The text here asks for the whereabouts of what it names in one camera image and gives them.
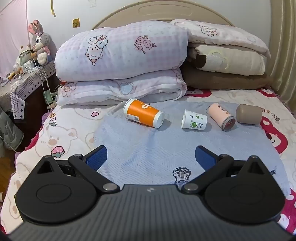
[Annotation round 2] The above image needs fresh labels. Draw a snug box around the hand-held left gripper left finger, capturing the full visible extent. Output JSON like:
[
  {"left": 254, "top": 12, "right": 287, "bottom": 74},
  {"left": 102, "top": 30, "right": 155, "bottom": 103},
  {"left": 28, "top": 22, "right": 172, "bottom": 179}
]
[{"left": 32, "top": 146, "right": 121, "bottom": 193}]

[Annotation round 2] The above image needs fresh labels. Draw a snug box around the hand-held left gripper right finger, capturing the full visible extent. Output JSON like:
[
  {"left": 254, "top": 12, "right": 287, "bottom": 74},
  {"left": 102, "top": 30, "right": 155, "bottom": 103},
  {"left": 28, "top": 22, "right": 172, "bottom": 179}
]
[{"left": 181, "top": 146, "right": 269, "bottom": 194}]

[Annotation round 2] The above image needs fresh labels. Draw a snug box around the white cup with green print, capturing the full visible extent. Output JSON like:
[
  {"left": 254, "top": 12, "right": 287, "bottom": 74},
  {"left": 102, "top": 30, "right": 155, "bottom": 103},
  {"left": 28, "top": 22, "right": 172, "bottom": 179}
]
[{"left": 181, "top": 110, "right": 208, "bottom": 131}]

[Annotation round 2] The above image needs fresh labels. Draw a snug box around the pink cup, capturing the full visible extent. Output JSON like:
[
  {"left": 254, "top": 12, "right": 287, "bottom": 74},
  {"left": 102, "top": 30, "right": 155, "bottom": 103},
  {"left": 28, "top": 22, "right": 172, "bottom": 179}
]
[{"left": 206, "top": 103, "right": 236, "bottom": 132}]

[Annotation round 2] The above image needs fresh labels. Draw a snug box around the beige cup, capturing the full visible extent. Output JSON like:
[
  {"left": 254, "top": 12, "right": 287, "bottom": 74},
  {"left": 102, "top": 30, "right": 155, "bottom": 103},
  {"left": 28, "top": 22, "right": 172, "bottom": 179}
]
[{"left": 236, "top": 104, "right": 263, "bottom": 125}]

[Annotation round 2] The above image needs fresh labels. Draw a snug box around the orange paper cup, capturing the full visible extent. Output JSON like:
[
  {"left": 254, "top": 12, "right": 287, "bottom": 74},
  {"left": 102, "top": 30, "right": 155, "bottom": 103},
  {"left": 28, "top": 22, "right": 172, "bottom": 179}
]
[{"left": 123, "top": 98, "right": 165, "bottom": 128}]

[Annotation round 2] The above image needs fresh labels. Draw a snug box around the blue-grey cloth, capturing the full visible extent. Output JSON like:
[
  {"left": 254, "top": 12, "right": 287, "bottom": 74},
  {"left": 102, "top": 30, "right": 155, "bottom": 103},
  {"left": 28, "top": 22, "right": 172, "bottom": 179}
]
[{"left": 94, "top": 101, "right": 291, "bottom": 196}]

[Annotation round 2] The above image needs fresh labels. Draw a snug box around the pink heart print folded quilt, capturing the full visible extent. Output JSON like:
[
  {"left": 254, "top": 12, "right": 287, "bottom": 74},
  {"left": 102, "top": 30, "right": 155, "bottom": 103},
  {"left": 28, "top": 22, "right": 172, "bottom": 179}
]
[{"left": 56, "top": 68, "right": 187, "bottom": 107}]

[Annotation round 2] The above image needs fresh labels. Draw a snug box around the dark wooden nightstand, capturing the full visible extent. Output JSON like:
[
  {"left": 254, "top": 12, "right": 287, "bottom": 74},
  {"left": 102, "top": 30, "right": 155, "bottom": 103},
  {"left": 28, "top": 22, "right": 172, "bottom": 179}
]
[{"left": 22, "top": 74, "right": 59, "bottom": 149}]

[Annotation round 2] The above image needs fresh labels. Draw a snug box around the light green pouch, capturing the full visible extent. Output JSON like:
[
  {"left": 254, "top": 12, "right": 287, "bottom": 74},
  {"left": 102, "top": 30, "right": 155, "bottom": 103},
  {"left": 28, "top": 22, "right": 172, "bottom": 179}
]
[{"left": 44, "top": 91, "right": 54, "bottom": 106}]

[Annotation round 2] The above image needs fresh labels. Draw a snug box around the brown pillow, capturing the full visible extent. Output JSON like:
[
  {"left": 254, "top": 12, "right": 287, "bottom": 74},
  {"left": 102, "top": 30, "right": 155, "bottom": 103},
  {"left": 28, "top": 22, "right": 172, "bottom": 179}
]
[{"left": 180, "top": 64, "right": 273, "bottom": 90}]

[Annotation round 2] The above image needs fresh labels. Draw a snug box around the grey jacket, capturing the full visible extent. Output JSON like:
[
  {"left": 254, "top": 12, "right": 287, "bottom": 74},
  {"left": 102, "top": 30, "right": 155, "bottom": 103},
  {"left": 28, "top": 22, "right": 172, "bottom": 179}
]
[{"left": 0, "top": 107, "right": 25, "bottom": 158}]

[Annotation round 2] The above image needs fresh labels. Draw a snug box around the bedside table with patterned cloth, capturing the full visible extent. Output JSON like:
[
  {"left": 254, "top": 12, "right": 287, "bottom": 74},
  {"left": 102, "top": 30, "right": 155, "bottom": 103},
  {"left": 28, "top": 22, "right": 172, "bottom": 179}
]
[{"left": 0, "top": 60, "right": 57, "bottom": 120}]

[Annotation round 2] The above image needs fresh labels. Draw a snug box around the cream folded blanket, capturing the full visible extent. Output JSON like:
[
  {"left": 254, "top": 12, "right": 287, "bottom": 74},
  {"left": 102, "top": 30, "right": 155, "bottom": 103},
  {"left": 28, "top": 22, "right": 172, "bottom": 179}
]
[{"left": 194, "top": 45, "right": 266, "bottom": 75}]

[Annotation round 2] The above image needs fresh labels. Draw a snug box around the pink checked rabbit print quilt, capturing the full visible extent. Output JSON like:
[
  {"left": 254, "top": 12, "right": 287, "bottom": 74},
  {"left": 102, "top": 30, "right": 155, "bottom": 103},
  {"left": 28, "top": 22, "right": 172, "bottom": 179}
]
[{"left": 55, "top": 20, "right": 189, "bottom": 83}]

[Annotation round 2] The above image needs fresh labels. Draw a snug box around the green storage box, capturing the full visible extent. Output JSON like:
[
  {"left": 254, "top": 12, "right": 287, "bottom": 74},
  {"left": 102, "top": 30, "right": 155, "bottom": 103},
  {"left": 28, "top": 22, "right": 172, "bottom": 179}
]
[{"left": 19, "top": 51, "right": 33, "bottom": 66}]

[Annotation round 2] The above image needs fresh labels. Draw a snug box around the pink bear print pillow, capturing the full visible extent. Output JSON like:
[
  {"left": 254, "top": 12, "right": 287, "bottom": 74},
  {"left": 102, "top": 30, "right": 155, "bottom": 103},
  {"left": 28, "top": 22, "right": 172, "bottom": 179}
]
[{"left": 170, "top": 19, "right": 271, "bottom": 58}]

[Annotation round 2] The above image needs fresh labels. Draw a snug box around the grey rabbit plush toy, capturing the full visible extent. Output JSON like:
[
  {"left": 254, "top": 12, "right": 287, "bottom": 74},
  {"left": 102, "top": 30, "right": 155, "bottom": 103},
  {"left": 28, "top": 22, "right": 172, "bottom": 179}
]
[{"left": 28, "top": 20, "right": 51, "bottom": 66}]

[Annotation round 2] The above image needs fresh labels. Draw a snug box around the beige curtain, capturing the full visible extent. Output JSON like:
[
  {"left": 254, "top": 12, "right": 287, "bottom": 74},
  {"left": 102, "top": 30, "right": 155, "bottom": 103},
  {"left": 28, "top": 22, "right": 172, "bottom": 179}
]
[{"left": 269, "top": 0, "right": 296, "bottom": 105}]

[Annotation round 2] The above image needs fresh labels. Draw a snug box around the pink mosquito net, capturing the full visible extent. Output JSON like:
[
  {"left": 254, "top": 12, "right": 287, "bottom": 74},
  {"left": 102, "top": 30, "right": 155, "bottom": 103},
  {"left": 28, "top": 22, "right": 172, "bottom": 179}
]
[{"left": 0, "top": 0, "right": 30, "bottom": 78}]

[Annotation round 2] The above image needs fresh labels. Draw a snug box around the beige headboard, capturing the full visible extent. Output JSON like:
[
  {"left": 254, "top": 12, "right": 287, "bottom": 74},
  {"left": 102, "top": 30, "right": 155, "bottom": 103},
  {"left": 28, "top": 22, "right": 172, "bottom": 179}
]
[{"left": 91, "top": 0, "right": 235, "bottom": 31}]

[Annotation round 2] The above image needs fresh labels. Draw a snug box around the white charging cable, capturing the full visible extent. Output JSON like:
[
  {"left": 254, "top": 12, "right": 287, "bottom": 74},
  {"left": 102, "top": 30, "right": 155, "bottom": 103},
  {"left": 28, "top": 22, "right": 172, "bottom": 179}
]
[{"left": 32, "top": 59, "right": 51, "bottom": 110}]

